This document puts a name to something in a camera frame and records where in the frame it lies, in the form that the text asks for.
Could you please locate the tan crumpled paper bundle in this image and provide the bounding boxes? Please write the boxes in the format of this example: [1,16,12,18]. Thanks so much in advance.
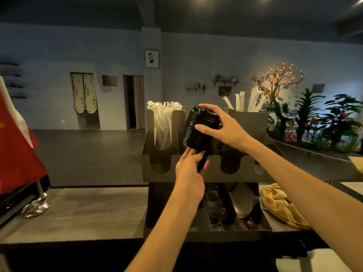
[261,183,312,231]

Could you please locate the open cardboard box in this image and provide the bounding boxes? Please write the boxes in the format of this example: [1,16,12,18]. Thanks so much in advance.
[347,155,363,168]

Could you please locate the bundle of thick paper straws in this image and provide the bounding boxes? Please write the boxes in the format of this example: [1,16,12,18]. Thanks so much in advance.
[222,85,269,113]

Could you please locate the white paper cup stack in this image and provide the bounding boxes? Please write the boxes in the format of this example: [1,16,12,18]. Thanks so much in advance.
[275,247,345,272]

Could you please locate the wall shelf with figurines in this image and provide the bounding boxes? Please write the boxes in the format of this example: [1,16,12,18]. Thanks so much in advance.
[213,73,241,87]

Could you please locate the person's left forearm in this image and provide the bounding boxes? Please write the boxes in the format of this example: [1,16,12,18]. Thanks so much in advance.
[124,192,203,272]

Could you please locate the beige doorway curtain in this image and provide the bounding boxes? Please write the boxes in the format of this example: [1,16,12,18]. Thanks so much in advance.
[133,75,146,130]

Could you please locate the cream floral door curtain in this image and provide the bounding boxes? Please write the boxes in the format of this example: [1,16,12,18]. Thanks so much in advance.
[71,73,98,115]

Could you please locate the person's right forearm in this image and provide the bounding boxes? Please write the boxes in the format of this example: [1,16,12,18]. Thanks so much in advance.
[244,136,363,271]

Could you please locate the orange blossom tree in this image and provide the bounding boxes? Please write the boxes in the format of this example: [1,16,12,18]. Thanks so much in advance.
[251,61,306,111]

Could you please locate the bundle of white wrapped straws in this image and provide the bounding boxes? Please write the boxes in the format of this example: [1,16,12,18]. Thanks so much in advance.
[146,100,183,150]

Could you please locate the red flag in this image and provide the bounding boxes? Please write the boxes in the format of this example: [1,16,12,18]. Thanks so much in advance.
[0,76,49,195]

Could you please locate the person's right hand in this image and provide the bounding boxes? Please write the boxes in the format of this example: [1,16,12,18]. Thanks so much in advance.
[194,104,256,153]

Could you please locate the black box counter device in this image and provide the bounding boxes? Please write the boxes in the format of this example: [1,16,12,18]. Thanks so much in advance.
[339,181,363,201]

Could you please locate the person's left hand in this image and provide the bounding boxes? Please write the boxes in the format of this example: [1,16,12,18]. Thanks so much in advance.
[175,147,210,209]

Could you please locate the grey foil pouch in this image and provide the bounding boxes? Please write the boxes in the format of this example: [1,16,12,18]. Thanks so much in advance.
[229,182,261,219]

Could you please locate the framed wall picture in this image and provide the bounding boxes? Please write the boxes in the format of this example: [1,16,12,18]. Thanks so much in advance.
[144,49,160,69]

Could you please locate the small red packet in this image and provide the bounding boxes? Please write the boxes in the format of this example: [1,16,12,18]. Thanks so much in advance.
[239,218,256,230]

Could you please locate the green indoor plant bed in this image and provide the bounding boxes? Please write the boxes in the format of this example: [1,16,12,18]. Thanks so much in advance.
[268,87,363,154]

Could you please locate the black cup lid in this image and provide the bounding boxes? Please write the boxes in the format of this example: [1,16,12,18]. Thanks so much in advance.
[181,106,222,155]

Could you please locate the small dark wall shelf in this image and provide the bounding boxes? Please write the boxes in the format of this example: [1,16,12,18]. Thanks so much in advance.
[186,82,208,93]

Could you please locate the clear plastic bag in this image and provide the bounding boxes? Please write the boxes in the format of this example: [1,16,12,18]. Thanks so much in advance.
[204,189,228,232]

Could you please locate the tiered wall shelves with ornaments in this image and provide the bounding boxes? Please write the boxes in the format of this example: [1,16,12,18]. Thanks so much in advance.
[0,61,28,100]

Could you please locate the dark metal organizer box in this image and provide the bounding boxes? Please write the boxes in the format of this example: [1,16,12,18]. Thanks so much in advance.
[141,106,284,243]

